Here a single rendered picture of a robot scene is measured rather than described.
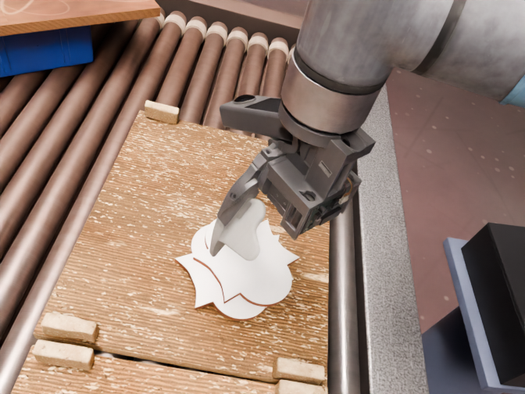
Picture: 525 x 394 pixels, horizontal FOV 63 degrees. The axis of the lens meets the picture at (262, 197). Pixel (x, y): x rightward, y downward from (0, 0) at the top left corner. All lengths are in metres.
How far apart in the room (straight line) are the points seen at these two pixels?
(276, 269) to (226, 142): 0.27
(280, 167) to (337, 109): 0.10
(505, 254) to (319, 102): 0.54
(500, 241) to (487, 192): 1.76
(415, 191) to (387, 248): 1.57
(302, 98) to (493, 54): 0.13
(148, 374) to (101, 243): 0.19
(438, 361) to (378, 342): 0.35
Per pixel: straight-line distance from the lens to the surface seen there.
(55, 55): 0.90
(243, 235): 0.44
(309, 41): 0.32
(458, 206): 2.38
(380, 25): 0.30
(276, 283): 0.58
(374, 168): 0.85
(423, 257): 2.05
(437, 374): 1.01
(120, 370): 0.55
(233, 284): 0.57
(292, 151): 0.40
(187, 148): 0.74
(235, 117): 0.45
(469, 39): 0.31
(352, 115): 0.34
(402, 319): 0.68
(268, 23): 1.10
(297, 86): 0.34
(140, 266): 0.60
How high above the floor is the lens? 1.46
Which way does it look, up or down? 49 degrees down
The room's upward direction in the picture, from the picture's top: 19 degrees clockwise
